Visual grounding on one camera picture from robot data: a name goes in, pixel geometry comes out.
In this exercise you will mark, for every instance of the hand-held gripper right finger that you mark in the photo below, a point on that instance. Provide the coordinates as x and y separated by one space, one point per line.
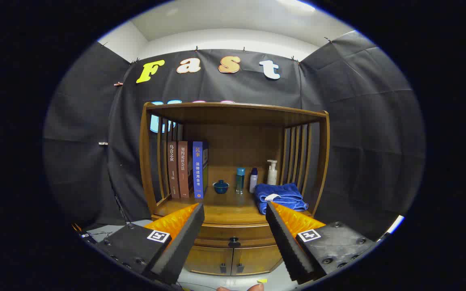
285 242

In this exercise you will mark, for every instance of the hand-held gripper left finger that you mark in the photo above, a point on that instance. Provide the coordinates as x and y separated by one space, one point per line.
184 242

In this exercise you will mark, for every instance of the wooden drawer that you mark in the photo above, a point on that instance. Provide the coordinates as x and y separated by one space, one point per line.
217 234

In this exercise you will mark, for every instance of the wooden cabinet door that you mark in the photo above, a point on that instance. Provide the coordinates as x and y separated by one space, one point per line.
257 258
204 259

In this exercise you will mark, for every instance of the wooden countertop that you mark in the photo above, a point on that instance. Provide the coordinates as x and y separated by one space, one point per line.
225 208

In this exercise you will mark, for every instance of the wooden cabinet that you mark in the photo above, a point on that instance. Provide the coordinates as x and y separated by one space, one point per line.
237 117

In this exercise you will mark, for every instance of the blue towel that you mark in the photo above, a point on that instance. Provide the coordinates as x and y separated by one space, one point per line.
285 196

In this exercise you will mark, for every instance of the dark blue lidded teacup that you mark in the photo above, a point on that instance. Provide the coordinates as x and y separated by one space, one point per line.
221 187

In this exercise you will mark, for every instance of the white bottle with blue cap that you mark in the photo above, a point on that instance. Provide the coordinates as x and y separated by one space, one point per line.
253 182

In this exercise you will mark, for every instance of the white pump bottle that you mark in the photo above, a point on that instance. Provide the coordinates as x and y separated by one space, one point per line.
272 176

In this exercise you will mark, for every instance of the reddish brown book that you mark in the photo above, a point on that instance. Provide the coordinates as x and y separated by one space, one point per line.
183 169

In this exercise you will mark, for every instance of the dark brown book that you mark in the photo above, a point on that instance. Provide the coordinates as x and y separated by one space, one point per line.
172 169

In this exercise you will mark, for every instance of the blue book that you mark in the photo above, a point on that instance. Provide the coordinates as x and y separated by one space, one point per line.
198 169

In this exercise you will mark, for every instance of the teal bottle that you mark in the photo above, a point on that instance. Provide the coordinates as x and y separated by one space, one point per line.
240 181

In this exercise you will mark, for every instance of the black backdrop cloth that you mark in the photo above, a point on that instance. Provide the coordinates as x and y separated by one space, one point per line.
338 121

